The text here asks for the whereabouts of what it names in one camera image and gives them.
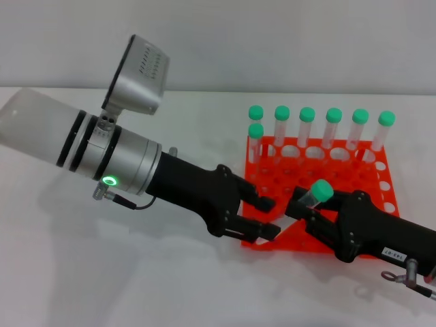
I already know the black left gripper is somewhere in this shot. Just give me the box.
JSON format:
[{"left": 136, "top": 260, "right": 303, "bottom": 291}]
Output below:
[{"left": 145, "top": 151, "right": 282, "bottom": 245}]

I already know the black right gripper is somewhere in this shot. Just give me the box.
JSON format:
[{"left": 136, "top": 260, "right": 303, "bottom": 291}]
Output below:
[{"left": 284, "top": 186, "right": 436, "bottom": 277}]

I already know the clear test tube green cap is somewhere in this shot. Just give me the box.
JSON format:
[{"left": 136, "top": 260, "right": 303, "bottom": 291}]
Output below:
[
  {"left": 345, "top": 108, "right": 370, "bottom": 154},
  {"left": 299, "top": 179, "right": 335, "bottom": 208},
  {"left": 247, "top": 123, "right": 266, "bottom": 181},
  {"left": 369, "top": 110, "right": 396, "bottom": 153},
  {"left": 247, "top": 104, "right": 270, "bottom": 161},
  {"left": 322, "top": 107, "right": 343, "bottom": 161},
  {"left": 273, "top": 105, "right": 291, "bottom": 164},
  {"left": 296, "top": 106, "right": 316, "bottom": 164}
]

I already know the orange test tube rack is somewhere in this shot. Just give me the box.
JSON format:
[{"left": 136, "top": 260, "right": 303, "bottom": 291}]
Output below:
[{"left": 240, "top": 135, "right": 400, "bottom": 260}]

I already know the dark right wrist cable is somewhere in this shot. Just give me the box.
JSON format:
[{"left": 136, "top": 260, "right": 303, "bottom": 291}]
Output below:
[{"left": 381, "top": 258, "right": 436, "bottom": 301}]

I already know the dark wrist cable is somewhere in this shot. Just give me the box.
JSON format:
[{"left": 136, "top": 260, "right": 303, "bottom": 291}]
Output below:
[
  {"left": 381, "top": 258, "right": 436, "bottom": 301},
  {"left": 91, "top": 181, "right": 157, "bottom": 211}
]

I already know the dark left wrist cable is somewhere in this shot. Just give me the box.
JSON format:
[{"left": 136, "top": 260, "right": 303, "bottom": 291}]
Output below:
[{"left": 91, "top": 181, "right": 157, "bottom": 211}]

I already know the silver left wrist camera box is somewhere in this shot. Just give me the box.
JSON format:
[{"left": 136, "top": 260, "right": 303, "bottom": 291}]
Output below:
[{"left": 95, "top": 33, "right": 170, "bottom": 139}]

